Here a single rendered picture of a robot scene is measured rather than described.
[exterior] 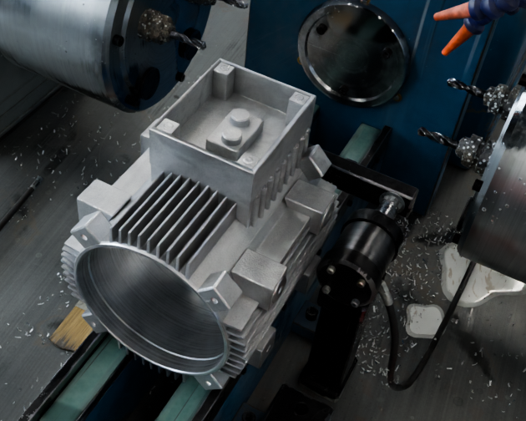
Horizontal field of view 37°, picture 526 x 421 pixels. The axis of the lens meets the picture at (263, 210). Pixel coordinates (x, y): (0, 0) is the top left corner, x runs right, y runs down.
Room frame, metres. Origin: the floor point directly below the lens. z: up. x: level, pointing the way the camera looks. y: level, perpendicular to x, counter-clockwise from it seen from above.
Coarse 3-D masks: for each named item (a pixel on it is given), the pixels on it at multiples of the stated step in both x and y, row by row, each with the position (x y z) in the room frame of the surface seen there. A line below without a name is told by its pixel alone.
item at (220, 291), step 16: (304, 160) 0.54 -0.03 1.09; (320, 160) 0.54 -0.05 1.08; (320, 176) 0.53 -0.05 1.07; (80, 224) 0.43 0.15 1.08; (96, 224) 0.42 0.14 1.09; (80, 240) 0.42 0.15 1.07; (96, 240) 0.41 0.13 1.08; (224, 272) 0.39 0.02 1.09; (208, 288) 0.37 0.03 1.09; (224, 288) 0.38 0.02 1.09; (208, 304) 0.37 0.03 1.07; (224, 304) 0.37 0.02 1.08; (96, 320) 0.42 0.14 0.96; (208, 384) 0.37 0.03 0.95; (224, 384) 0.37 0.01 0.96
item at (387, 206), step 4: (384, 200) 0.56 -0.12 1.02; (388, 200) 0.56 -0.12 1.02; (380, 204) 0.56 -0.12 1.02; (384, 204) 0.56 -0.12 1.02; (388, 204) 0.56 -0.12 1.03; (392, 204) 0.56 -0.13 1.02; (396, 204) 0.56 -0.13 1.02; (380, 208) 0.55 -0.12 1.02; (384, 208) 0.55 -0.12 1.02; (388, 208) 0.55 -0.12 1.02; (392, 208) 0.55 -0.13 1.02; (396, 208) 0.56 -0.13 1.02; (384, 212) 0.55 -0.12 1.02; (388, 212) 0.55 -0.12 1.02; (392, 212) 0.55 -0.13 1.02; (396, 212) 0.55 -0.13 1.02; (392, 216) 0.55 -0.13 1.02
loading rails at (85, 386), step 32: (384, 128) 0.79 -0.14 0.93; (288, 320) 0.53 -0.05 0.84; (96, 352) 0.41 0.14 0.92; (64, 384) 0.37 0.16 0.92; (96, 384) 0.37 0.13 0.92; (128, 384) 0.41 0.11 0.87; (192, 384) 0.39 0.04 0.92; (256, 384) 0.47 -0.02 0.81; (32, 416) 0.33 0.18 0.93; (64, 416) 0.34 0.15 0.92; (96, 416) 0.36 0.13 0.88; (128, 416) 0.41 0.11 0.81; (160, 416) 0.35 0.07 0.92; (192, 416) 0.36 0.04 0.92; (224, 416) 0.39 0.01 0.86; (256, 416) 0.42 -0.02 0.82
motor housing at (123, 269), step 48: (144, 192) 0.45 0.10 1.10; (192, 192) 0.46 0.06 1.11; (144, 240) 0.41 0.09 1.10; (192, 240) 0.41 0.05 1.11; (240, 240) 0.44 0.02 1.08; (288, 240) 0.46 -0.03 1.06; (96, 288) 0.44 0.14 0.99; (144, 288) 0.47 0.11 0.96; (192, 288) 0.38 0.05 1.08; (288, 288) 0.44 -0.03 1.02; (144, 336) 0.42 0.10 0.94; (192, 336) 0.42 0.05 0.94; (240, 336) 0.36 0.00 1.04
